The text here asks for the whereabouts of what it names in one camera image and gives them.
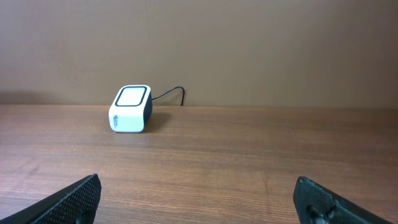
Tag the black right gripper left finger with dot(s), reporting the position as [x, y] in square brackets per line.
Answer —
[75, 204]

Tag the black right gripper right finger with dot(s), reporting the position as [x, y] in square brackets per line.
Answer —
[315, 203]

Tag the white barcode scanner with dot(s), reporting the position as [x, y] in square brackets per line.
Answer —
[131, 109]

